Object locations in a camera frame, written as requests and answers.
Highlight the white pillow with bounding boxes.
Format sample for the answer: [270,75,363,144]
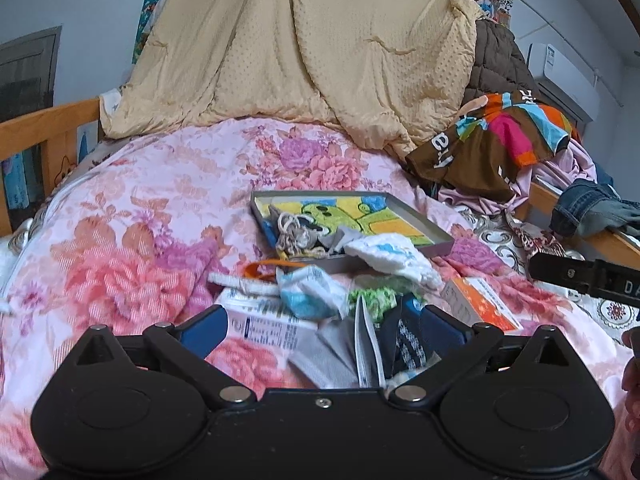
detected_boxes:
[100,88,124,114]

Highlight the grey door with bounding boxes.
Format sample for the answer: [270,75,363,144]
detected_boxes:
[0,25,63,111]

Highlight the grey cloth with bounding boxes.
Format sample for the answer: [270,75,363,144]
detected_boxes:
[320,227,366,256]

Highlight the orange white box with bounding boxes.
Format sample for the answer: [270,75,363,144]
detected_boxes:
[440,276,523,333]

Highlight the white woven band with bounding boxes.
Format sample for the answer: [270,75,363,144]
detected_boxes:
[207,272,281,297]

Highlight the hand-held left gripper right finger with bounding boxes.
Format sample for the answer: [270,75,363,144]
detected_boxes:
[387,302,571,408]

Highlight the blue denim jeans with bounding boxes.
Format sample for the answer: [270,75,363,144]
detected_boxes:
[550,177,640,238]

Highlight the pink floral quilt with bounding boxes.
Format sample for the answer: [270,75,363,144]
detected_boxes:
[0,116,640,480]

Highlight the green knitted cloth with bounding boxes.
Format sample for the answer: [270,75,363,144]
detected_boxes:
[350,285,401,321]

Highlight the white flat packet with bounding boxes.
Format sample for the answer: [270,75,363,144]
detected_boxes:
[354,294,386,388]

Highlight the grey sock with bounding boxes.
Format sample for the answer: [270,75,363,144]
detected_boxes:
[290,317,361,388]

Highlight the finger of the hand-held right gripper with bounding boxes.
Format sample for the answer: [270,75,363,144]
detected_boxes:
[528,252,597,294]

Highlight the black patterned sock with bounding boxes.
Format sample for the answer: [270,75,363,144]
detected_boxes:
[377,300,443,376]

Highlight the white air conditioner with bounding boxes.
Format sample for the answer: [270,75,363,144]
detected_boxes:
[525,42,601,121]

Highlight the white labelled carton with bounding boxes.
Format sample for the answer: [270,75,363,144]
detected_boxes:
[215,287,321,361]

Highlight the person's right hand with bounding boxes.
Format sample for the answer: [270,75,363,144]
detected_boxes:
[621,327,640,397]

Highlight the white teal tissue packet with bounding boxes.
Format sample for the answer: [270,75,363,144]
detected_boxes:
[276,265,351,321]

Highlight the brown colourful striped garment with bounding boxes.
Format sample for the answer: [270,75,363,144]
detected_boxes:
[405,90,581,203]

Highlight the brown quilted jacket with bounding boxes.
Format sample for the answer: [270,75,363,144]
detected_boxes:
[462,19,538,106]

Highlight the white brown patterned bedsheet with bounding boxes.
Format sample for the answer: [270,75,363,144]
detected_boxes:
[450,205,640,331]

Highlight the yellow dotted blanket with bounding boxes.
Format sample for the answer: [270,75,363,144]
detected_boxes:
[100,0,483,158]

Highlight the grey tray with cartoon print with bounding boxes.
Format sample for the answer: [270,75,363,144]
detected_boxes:
[250,190,456,273]

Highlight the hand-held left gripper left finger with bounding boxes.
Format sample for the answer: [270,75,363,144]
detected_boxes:
[75,304,258,408]

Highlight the white blue crumpled packet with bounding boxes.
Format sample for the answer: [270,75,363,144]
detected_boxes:
[345,232,443,291]

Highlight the teal wall poster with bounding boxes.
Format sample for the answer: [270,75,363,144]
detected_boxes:
[131,0,168,66]

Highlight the beige cord bundle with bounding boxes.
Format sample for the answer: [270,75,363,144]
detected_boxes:
[274,211,326,261]

